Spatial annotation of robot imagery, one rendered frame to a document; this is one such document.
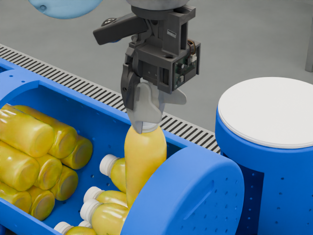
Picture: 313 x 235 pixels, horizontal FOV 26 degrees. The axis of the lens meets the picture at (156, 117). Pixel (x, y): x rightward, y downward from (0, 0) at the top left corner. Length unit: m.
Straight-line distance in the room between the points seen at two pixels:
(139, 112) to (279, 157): 0.53
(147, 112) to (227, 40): 3.08
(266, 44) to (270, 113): 2.51
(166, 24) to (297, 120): 0.67
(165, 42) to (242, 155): 0.60
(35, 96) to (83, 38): 2.62
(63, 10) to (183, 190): 0.40
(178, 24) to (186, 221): 0.31
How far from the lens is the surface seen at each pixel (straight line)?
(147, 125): 1.02
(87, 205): 1.16
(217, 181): 1.08
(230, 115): 1.51
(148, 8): 0.88
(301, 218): 1.58
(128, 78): 0.95
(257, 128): 1.47
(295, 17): 4.37
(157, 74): 0.93
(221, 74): 3.69
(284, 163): 1.46
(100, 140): 1.37
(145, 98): 0.97
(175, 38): 0.91
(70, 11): 0.72
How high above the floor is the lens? 1.88
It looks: 34 degrees down
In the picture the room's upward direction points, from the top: straight up
